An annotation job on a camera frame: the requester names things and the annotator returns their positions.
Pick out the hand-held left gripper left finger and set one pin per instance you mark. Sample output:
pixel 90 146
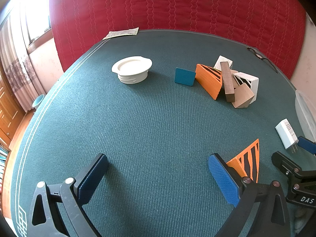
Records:
pixel 93 175

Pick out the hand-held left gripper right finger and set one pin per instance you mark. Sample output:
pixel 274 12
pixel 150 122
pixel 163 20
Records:
pixel 222 180

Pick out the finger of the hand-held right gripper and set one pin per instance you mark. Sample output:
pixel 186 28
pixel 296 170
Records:
pixel 284 163
pixel 307 145

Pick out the white power adapter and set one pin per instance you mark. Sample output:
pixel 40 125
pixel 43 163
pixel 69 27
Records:
pixel 286 130

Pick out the clear plastic basin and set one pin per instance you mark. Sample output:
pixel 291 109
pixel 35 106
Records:
pixel 306 113

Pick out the orange striped wedge block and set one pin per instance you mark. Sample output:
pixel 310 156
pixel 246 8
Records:
pixel 248 161
pixel 208 81

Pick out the tan wooden block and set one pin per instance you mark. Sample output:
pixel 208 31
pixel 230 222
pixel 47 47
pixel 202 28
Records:
pixel 243 97

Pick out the green ribbed table mat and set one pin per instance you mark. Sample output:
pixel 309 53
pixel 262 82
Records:
pixel 148 128

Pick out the white striped wedge block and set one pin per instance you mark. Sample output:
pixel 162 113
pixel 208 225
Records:
pixel 250 81
pixel 224 60

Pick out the teal waste bin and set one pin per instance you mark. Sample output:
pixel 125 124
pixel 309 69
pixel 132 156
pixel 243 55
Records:
pixel 37 102

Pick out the row of books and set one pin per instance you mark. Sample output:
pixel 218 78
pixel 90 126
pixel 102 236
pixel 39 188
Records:
pixel 3 160

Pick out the dark brown wooden block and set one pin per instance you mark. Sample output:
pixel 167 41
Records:
pixel 228 81

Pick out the wooden cabinet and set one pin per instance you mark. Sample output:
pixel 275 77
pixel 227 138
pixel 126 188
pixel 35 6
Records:
pixel 8 113

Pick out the blue rectangular card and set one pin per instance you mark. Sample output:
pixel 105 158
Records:
pixel 184 76

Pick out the beige patterned curtain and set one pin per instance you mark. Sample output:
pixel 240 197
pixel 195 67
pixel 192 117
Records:
pixel 17 74

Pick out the white paper sheet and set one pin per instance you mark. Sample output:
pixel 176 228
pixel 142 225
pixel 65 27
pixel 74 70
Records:
pixel 121 33

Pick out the window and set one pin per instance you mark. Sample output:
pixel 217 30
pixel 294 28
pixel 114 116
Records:
pixel 37 12

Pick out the red quilted blanket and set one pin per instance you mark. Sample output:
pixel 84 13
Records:
pixel 172 5

